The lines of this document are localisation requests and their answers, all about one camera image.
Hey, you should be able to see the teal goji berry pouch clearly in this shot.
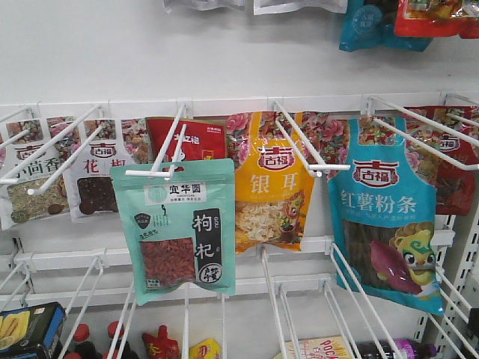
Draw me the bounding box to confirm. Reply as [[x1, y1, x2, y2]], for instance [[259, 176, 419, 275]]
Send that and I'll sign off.
[[110, 159, 236, 305]]

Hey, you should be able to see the black blue biscuit box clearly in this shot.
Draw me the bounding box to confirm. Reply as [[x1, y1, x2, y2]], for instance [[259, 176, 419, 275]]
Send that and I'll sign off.
[[1, 301, 66, 358]]

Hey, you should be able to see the yellow white fungus pouch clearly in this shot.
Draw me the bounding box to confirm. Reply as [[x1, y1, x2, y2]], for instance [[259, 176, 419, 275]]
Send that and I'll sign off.
[[226, 111, 314, 253]]

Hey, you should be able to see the red Dahongpao seasoning pouch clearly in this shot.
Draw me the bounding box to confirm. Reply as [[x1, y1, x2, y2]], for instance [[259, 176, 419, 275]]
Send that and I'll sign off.
[[145, 117, 228, 162]]

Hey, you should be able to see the white peg hook right-centre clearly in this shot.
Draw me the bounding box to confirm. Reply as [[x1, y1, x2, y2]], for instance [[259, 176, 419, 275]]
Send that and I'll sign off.
[[272, 100, 350, 178]]

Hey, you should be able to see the white peg hook centre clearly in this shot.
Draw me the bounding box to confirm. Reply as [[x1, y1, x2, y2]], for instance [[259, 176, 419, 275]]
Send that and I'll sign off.
[[125, 104, 188, 180]]

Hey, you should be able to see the blue sweet potato noodle pouch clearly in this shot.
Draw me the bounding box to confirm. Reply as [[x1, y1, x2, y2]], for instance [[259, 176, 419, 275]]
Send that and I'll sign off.
[[329, 118, 444, 315]]

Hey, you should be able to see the white Sichuan pepper pouch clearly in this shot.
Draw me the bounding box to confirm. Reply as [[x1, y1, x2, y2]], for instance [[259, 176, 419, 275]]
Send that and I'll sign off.
[[63, 118, 150, 223]]

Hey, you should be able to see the white peg hook far right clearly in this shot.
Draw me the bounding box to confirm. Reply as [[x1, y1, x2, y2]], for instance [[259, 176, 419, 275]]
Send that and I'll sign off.
[[365, 95, 478, 172]]

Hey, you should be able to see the yellow snack packet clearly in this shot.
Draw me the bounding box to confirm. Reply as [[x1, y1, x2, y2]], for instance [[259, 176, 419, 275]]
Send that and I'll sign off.
[[189, 338, 222, 359]]

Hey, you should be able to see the red spout sauce pouch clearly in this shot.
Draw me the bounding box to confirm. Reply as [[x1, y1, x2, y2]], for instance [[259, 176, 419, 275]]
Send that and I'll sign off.
[[141, 325, 180, 359]]

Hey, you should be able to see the Pocky snack box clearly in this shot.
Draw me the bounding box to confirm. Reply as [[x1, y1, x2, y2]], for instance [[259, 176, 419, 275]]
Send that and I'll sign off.
[[285, 335, 354, 359]]

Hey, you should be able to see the blue pouch top right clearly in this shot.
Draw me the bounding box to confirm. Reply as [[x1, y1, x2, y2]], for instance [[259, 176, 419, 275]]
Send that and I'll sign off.
[[339, 1, 433, 52]]

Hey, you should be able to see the red chili pouch right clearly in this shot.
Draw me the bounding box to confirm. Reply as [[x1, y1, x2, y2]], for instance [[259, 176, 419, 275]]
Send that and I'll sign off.
[[407, 105, 478, 215]]

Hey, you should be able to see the white peg hook left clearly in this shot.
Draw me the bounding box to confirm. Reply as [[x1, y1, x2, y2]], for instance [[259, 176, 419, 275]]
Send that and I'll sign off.
[[1, 104, 102, 195]]

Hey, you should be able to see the red-capped soy sauce bottle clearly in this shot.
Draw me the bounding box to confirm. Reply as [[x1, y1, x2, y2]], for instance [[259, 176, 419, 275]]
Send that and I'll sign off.
[[64, 323, 103, 359]]

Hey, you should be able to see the dark purple-label bottle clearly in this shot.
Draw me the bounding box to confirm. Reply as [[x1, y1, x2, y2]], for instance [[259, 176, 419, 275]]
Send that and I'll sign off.
[[353, 337, 439, 359]]

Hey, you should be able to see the red pouch top right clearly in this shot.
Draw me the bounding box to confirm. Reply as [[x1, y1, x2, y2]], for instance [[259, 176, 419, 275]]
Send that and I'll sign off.
[[394, 0, 478, 39]]

